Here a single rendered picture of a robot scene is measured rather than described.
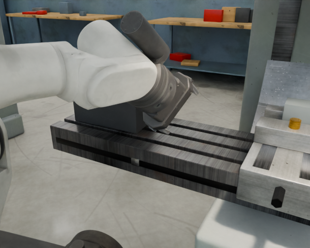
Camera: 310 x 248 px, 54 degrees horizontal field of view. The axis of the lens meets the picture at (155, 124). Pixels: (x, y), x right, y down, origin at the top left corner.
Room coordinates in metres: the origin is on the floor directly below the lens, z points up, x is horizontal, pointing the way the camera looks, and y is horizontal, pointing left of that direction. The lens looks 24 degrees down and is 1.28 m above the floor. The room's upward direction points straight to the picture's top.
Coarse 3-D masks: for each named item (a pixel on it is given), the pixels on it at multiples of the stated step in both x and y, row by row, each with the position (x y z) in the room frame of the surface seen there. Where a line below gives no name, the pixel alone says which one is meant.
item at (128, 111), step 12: (84, 108) 0.85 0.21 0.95; (96, 108) 0.83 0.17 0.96; (108, 108) 0.81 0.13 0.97; (120, 108) 0.79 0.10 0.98; (132, 108) 0.77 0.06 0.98; (84, 120) 0.85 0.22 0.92; (96, 120) 0.83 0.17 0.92; (108, 120) 0.81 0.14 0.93; (120, 120) 0.79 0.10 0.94; (132, 120) 0.77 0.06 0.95; (132, 132) 0.78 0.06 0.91
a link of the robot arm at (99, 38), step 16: (128, 16) 0.43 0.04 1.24; (80, 32) 0.45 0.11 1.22; (96, 32) 0.44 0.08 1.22; (112, 32) 0.44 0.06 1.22; (128, 32) 0.41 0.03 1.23; (144, 32) 0.42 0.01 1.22; (80, 48) 0.45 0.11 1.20; (96, 48) 0.42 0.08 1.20; (112, 48) 0.41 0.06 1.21; (128, 48) 0.41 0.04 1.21; (144, 48) 0.44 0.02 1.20; (160, 48) 0.46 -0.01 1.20; (160, 64) 0.47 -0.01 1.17; (160, 80) 0.46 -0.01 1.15; (144, 96) 0.44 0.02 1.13
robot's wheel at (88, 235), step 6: (78, 234) 0.73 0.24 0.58; (84, 234) 0.71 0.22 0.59; (90, 234) 0.71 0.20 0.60; (96, 234) 0.71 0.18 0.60; (102, 234) 0.71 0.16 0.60; (72, 240) 0.71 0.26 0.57; (84, 240) 0.69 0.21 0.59; (90, 240) 0.68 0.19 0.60; (96, 240) 0.68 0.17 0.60; (102, 240) 0.69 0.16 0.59; (108, 240) 0.69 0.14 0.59; (114, 240) 0.70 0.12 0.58; (102, 246) 0.67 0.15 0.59; (108, 246) 0.68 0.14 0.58; (114, 246) 0.68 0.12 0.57; (120, 246) 0.70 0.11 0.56
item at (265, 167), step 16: (272, 112) 0.67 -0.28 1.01; (256, 144) 0.57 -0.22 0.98; (256, 160) 0.51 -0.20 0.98; (272, 160) 0.51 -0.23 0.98; (288, 160) 0.51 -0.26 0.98; (304, 160) 0.51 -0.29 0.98; (240, 176) 0.48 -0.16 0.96; (256, 176) 0.46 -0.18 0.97; (272, 176) 0.45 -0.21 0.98; (288, 176) 0.45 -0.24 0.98; (304, 176) 0.45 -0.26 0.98; (240, 192) 0.48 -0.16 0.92; (256, 192) 0.46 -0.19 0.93; (272, 192) 0.45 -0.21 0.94; (288, 192) 0.44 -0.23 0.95; (304, 192) 0.43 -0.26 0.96; (272, 208) 0.45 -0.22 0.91; (288, 208) 0.43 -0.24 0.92; (304, 208) 0.42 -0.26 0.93
